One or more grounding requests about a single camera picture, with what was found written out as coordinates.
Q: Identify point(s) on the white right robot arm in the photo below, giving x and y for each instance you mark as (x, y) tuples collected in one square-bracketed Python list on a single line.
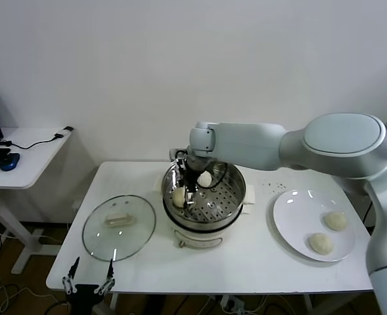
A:
[(344, 138)]

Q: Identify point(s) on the white electric cooker base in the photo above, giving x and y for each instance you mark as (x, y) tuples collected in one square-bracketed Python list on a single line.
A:
[(199, 238)]

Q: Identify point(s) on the white power strip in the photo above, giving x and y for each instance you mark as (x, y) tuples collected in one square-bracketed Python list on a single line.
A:
[(232, 302)]

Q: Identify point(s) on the white steamed baozi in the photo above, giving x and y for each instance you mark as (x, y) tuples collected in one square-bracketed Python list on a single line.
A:
[(320, 243), (335, 221), (205, 180), (177, 197)]

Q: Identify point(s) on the white side desk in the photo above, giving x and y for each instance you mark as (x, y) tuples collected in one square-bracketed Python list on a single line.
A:
[(32, 164)]

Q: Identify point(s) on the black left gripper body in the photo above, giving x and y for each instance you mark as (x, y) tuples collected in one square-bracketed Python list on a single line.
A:
[(84, 290)]

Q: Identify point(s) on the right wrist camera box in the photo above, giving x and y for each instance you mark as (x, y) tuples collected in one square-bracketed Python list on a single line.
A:
[(177, 153)]

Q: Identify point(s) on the white round plate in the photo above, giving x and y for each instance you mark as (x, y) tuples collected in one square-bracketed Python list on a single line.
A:
[(298, 213)]

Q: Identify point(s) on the stainless steel steamer basket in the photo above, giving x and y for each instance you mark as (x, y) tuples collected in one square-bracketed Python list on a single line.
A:
[(222, 203)]

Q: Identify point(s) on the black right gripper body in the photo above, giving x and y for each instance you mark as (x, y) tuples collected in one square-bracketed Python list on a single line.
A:
[(191, 178)]

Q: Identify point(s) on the round glass pot lid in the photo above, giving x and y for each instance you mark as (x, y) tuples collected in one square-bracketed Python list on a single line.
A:
[(130, 236)]

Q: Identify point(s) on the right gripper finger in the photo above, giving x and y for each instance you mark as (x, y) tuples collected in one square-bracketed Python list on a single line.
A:
[(181, 165), (190, 200)]

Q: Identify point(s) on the blue computer mouse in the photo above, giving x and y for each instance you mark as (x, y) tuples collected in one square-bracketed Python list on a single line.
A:
[(10, 162)]

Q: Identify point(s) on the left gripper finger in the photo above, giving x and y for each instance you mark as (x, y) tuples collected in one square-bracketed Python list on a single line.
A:
[(109, 281), (69, 283)]

